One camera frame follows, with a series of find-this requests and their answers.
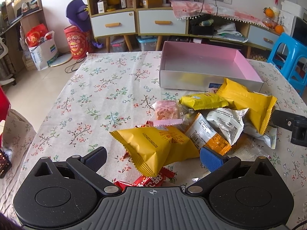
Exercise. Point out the pink floral cloth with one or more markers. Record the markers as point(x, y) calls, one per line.
point(190, 9)

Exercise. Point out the pink silver storage box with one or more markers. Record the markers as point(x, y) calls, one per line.
point(194, 67)

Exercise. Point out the purple plush toy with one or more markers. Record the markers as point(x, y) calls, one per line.
point(77, 14)

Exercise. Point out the pink clear cookie pack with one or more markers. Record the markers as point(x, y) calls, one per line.
point(166, 110)

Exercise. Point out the yellow snack packet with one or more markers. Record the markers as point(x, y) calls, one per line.
point(203, 101)

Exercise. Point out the red snack bag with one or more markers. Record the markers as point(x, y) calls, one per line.
point(143, 181)

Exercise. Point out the white orange snack packet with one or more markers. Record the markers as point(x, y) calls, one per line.
point(203, 135)

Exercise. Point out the black microwave oven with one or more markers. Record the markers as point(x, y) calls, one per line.
point(299, 30)

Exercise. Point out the white printed snack bag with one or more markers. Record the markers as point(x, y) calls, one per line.
point(230, 122)

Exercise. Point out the white paper shopping bag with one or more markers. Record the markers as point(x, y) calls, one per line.
point(45, 53)

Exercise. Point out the floral tablecloth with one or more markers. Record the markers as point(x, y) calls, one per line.
point(113, 91)

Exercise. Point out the large yellow snack bag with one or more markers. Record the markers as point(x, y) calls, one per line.
point(152, 148)

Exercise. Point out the red cylindrical tin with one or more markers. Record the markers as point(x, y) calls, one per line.
point(77, 41)

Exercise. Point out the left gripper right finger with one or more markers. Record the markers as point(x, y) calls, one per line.
point(219, 166)

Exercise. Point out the blue plastic stool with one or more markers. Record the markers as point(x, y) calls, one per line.
point(296, 51)

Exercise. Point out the oranges in bowl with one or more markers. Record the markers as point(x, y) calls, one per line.
point(270, 20)

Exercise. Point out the red gift bag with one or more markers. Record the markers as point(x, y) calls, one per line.
point(38, 35)

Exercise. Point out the yellow crimped snack bag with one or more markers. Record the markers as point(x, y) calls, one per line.
point(259, 106)

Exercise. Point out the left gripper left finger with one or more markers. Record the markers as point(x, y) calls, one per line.
point(85, 169)

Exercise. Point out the wooden drawer cabinet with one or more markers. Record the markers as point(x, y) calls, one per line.
point(159, 22)

